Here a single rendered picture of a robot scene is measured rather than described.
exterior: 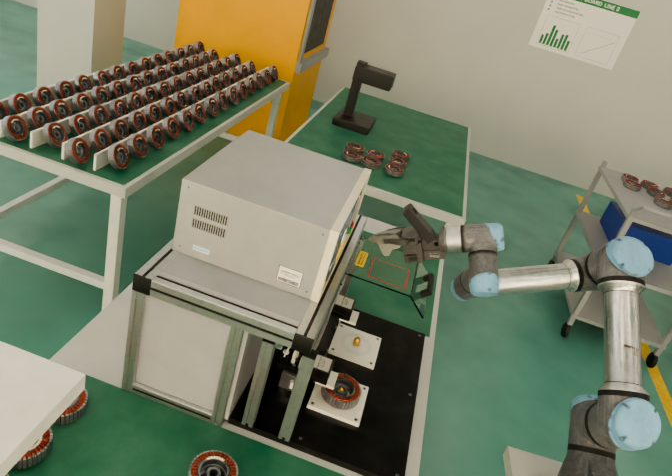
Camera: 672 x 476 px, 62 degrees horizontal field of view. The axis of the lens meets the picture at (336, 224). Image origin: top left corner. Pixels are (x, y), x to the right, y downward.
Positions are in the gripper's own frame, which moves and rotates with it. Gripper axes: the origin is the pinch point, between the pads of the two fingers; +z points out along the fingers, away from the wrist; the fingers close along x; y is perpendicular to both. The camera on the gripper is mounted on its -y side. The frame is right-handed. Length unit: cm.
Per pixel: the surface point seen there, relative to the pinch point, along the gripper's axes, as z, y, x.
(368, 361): 7.0, 41.5, -2.3
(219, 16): 178, -59, 327
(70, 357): 78, 12, -39
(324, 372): 13.5, 28.7, -23.6
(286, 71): 129, -7, 327
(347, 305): 11.8, 23.9, 2.3
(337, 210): 3.5, -15.9, -17.8
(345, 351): 14.0, 38.2, -1.6
